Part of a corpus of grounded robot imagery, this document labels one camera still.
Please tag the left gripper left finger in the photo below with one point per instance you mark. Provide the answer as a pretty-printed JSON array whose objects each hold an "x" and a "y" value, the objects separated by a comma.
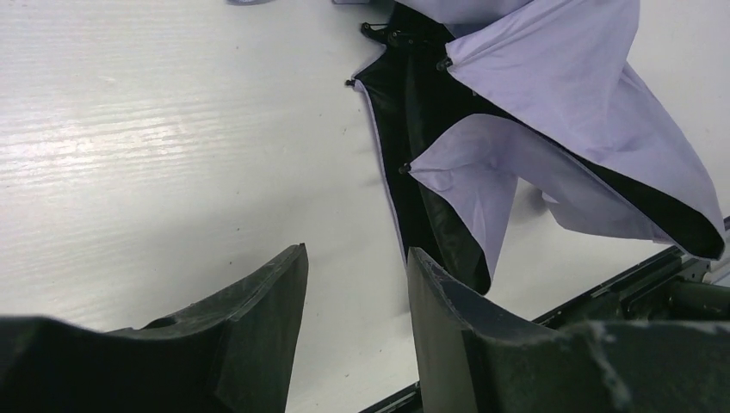
[{"x": 230, "y": 352}]

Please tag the black and lavender folding umbrella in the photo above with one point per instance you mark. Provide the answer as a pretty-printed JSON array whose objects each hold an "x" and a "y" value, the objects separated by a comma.
[{"x": 469, "y": 98}]

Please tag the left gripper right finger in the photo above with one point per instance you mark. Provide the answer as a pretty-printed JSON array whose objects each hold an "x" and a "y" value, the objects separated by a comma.
[{"x": 542, "y": 365}]

